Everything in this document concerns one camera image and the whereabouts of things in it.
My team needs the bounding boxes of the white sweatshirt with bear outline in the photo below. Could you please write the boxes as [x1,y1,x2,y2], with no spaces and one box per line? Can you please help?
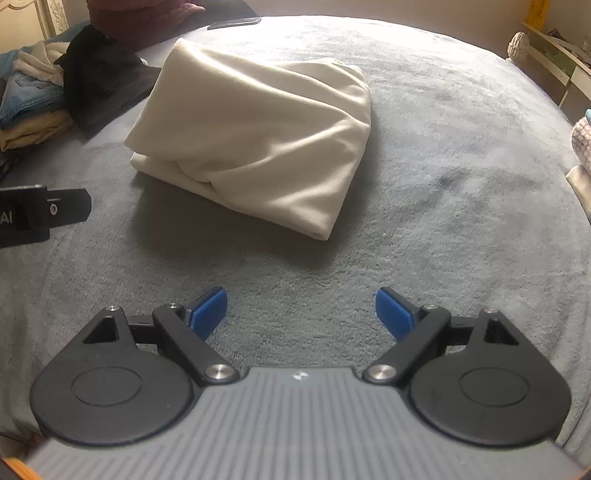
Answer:
[124,38,372,241]

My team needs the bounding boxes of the white shelf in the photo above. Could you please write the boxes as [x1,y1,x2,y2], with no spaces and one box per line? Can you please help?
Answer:
[522,21,591,109]

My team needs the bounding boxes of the grey blanket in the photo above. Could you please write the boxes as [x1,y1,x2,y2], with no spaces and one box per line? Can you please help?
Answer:
[0,16,591,467]

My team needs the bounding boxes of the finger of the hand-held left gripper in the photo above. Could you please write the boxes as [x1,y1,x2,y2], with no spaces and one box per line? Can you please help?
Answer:
[46,188,92,228]

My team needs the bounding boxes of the crumpled white garment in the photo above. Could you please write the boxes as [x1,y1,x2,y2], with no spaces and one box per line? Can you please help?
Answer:
[13,39,79,88]

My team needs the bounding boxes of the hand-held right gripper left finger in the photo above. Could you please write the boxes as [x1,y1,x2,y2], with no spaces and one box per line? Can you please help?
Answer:
[82,286,241,386]

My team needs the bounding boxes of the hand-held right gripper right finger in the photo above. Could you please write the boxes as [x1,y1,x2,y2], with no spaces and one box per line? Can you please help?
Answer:
[362,286,520,385]

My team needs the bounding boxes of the folded beige pants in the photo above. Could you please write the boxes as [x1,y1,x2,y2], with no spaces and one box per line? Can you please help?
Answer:
[0,113,75,153]

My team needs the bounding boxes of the black garment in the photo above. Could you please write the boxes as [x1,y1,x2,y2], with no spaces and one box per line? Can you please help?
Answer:
[54,25,162,139]

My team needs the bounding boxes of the cream bedpost finial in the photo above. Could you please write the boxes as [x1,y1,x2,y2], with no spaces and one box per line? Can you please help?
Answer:
[506,31,529,60]

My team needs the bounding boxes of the cream carved headboard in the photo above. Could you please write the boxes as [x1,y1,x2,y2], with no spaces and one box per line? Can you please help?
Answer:
[34,0,93,40]

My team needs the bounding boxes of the folded cream cloth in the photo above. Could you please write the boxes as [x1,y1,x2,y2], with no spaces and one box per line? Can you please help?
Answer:
[567,165,591,208]

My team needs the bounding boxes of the black smartphone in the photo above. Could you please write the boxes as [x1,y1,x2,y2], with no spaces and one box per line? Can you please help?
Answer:
[208,17,262,31]

